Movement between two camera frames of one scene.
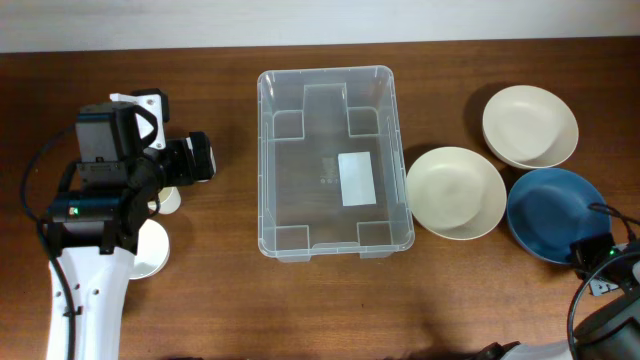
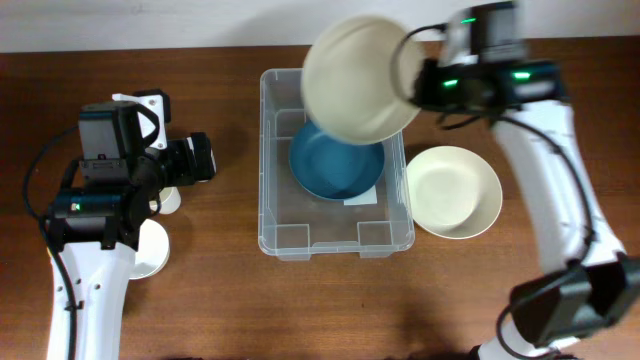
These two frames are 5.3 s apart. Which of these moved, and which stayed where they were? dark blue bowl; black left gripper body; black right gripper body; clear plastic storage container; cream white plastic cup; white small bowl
Moved: black right gripper body; dark blue bowl
Stayed: black left gripper body; cream white plastic cup; white small bowl; clear plastic storage container
